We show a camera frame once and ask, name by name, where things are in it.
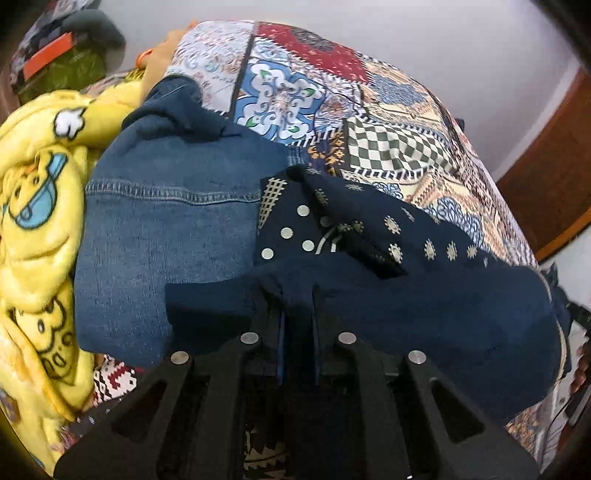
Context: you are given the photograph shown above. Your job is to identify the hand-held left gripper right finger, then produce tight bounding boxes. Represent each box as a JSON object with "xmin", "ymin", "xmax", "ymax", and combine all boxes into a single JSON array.
[{"xmin": 313, "ymin": 318, "xmax": 542, "ymax": 480}]

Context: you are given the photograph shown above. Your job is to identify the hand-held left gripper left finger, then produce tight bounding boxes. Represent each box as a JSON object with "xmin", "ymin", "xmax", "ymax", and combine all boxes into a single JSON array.
[{"xmin": 53, "ymin": 314, "xmax": 284, "ymax": 480}]

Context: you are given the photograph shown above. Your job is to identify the navy patterned hoodie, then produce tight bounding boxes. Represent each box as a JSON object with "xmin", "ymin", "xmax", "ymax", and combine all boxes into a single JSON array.
[{"xmin": 164, "ymin": 165, "xmax": 573, "ymax": 480}]

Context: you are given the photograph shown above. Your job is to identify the brown wooden door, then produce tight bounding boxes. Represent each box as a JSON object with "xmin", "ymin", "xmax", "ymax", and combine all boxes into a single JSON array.
[{"xmin": 495, "ymin": 64, "xmax": 591, "ymax": 265}]

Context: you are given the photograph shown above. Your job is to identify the blue denim jeans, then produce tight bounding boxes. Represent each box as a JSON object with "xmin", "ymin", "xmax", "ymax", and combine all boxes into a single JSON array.
[{"xmin": 74, "ymin": 75, "xmax": 302, "ymax": 368}]

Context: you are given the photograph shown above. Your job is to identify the yellow cartoon blanket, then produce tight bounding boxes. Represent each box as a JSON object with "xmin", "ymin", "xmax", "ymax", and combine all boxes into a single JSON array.
[{"xmin": 0, "ymin": 69, "xmax": 155, "ymax": 477}]

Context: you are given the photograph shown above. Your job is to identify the patchwork bedspread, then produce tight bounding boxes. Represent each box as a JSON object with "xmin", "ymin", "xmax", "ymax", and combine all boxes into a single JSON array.
[{"xmin": 90, "ymin": 18, "xmax": 575, "ymax": 480}]

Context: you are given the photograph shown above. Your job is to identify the tan orange cushion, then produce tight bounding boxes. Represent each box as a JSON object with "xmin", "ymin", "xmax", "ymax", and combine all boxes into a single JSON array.
[{"xmin": 137, "ymin": 29, "xmax": 186, "ymax": 94}]

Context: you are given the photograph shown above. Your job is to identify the green patterned cloth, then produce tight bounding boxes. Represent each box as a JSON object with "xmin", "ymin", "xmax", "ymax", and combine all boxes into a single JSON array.
[{"xmin": 15, "ymin": 45, "xmax": 110, "ymax": 108}]

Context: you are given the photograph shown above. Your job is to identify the orange box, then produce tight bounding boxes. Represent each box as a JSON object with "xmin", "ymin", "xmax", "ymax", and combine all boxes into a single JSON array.
[{"xmin": 22, "ymin": 31, "xmax": 78, "ymax": 80}]

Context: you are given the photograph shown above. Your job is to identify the dark grey cushion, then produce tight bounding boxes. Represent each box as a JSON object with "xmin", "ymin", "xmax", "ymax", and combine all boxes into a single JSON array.
[{"xmin": 59, "ymin": 21, "xmax": 127, "ymax": 52}]

